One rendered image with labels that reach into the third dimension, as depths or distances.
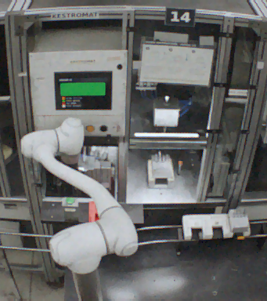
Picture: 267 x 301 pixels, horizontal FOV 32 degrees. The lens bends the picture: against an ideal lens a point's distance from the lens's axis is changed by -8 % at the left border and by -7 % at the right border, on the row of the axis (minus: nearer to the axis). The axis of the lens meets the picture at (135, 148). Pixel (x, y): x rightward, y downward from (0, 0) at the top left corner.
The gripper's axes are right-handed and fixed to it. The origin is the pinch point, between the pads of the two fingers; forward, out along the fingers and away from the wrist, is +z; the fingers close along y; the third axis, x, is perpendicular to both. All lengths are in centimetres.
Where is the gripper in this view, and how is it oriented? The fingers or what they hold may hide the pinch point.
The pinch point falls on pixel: (68, 190)
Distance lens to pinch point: 236.3
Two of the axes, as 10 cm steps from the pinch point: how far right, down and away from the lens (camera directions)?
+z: -1.4, 7.6, 6.3
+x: 0.6, 6.4, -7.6
